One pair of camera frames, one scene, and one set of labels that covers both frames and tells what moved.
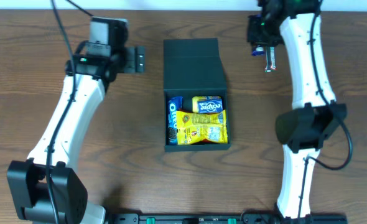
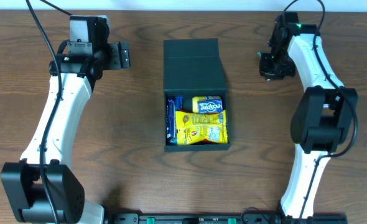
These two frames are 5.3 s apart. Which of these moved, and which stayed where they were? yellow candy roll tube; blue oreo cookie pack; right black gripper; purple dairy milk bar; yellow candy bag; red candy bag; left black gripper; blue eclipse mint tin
Moved: right black gripper; purple dairy milk bar; left black gripper
Stayed: blue eclipse mint tin; yellow candy bag; red candy bag; yellow candy roll tube; blue oreo cookie pack
